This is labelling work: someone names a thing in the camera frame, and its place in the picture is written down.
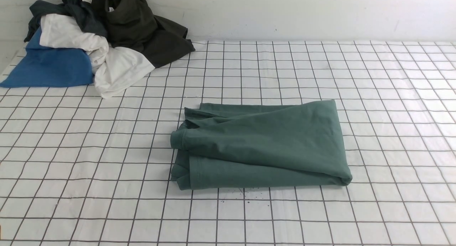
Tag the blue shirt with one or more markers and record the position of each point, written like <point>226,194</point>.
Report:
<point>50,67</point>

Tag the dark olive shirt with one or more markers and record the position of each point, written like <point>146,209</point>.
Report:
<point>132,24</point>

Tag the green long-sleeved shirt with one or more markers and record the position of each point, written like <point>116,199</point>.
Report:
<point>260,146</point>

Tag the white grid tablecloth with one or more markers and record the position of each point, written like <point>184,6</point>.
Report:
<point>79,170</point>

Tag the dark teal shirt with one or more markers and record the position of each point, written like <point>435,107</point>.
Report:
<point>81,10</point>

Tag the white shirt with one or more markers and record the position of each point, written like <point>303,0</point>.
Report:
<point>114,68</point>

